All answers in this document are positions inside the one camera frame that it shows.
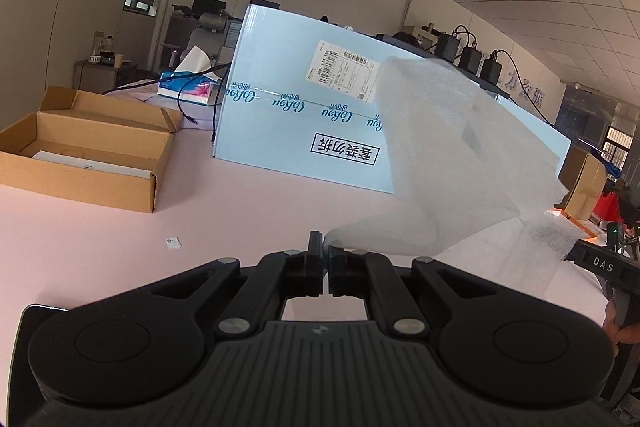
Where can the orange flat box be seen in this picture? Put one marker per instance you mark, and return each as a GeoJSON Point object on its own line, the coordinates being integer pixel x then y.
{"type": "Point", "coordinates": [586, 226]}

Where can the brown cardboard carton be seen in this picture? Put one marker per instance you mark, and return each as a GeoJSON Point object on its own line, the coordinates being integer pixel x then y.
{"type": "Point", "coordinates": [584, 176]}

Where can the blue tissue box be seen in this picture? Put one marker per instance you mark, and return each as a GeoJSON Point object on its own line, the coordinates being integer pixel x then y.
{"type": "Point", "coordinates": [193, 80]}

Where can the black power adapter middle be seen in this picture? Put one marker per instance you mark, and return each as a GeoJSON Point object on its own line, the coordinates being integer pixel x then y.
{"type": "Point", "coordinates": [470, 57]}

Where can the black power adapter right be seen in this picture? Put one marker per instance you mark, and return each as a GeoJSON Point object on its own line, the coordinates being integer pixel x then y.
{"type": "Point", "coordinates": [491, 69]}

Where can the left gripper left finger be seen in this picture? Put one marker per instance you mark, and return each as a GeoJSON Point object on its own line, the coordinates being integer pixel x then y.
{"type": "Point", "coordinates": [263, 290]}

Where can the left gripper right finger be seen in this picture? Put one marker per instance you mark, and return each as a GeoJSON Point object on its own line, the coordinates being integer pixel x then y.
{"type": "Point", "coordinates": [383, 288]}

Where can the person right hand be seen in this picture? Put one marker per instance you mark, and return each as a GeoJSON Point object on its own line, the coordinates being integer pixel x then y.
{"type": "Point", "coordinates": [629, 335]}

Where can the open brown cardboard box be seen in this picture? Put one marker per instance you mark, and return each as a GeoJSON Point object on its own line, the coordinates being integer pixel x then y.
{"type": "Point", "coordinates": [91, 148]}

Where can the large light blue box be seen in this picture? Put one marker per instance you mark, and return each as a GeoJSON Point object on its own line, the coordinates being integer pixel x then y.
{"type": "Point", "coordinates": [299, 99]}

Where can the black power adapter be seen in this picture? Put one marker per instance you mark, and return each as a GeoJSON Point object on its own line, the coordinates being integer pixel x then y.
{"type": "Point", "coordinates": [470, 57]}
{"type": "Point", "coordinates": [447, 46]}
{"type": "Point", "coordinates": [491, 69]}

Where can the small white paper tag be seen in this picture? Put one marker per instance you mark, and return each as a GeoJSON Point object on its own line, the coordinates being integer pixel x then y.
{"type": "Point", "coordinates": [173, 243]}

